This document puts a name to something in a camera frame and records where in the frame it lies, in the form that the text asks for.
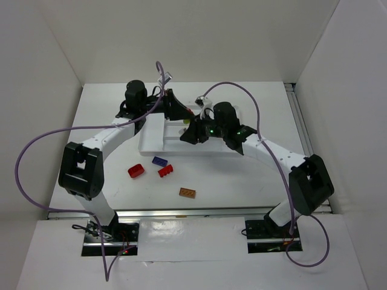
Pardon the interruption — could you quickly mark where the white divided sorting tray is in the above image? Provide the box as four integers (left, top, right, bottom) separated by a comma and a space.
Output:
138, 113, 239, 157

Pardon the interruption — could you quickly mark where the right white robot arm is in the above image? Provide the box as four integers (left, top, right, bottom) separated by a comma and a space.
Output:
180, 97, 334, 237

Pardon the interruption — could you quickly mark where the aluminium rail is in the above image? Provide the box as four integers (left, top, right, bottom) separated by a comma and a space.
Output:
284, 82, 333, 214
47, 205, 333, 220

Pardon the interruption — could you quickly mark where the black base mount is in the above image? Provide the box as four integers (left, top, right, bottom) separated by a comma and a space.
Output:
71, 221, 140, 257
241, 218, 303, 254

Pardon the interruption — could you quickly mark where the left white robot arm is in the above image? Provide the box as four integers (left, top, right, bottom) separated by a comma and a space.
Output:
58, 80, 194, 235

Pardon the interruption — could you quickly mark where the aluminium rail right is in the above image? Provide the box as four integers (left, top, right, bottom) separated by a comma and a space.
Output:
284, 82, 333, 214

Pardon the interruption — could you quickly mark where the purple lego brick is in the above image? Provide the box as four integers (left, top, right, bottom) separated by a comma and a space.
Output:
152, 156, 168, 167

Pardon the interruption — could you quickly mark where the aluminium rail front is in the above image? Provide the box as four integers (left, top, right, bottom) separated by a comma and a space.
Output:
47, 205, 333, 220

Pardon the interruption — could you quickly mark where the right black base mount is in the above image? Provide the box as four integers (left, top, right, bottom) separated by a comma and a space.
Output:
241, 218, 303, 254

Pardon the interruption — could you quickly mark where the red rounded lego brick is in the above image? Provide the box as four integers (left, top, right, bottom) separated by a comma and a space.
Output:
128, 164, 145, 179

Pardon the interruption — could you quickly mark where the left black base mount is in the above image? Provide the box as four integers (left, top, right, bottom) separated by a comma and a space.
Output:
71, 221, 140, 257

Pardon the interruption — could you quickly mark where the brown lego plate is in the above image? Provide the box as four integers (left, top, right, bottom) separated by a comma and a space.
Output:
179, 187, 196, 199

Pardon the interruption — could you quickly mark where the red ridged lego brick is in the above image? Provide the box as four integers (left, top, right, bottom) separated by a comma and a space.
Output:
158, 164, 174, 178

